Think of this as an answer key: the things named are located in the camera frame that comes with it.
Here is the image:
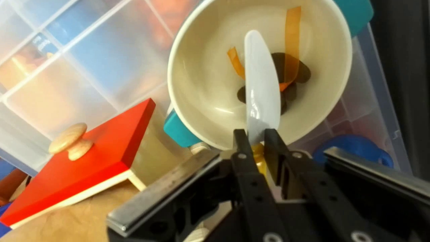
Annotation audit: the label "long orange tape strip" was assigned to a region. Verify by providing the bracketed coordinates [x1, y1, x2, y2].
[279, 6, 304, 93]

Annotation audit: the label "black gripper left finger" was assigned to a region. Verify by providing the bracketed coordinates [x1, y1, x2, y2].
[107, 128, 291, 242]

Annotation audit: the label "yellow handled white toy knife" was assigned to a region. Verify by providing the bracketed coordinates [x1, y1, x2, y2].
[244, 30, 283, 179]

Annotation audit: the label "blue plastic toy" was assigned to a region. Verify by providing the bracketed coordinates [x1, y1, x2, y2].
[314, 134, 396, 171]

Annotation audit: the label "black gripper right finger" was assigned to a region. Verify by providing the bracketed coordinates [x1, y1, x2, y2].
[264, 128, 430, 242]

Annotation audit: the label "cream dish with teal rim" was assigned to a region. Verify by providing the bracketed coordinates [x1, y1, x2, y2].
[163, 0, 375, 153]

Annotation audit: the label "clear compartment organiser blue latches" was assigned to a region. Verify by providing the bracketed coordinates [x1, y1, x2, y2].
[0, 0, 414, 177]

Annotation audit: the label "short orange tape strip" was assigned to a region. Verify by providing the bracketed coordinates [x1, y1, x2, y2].
[226, 46, 246, 81]

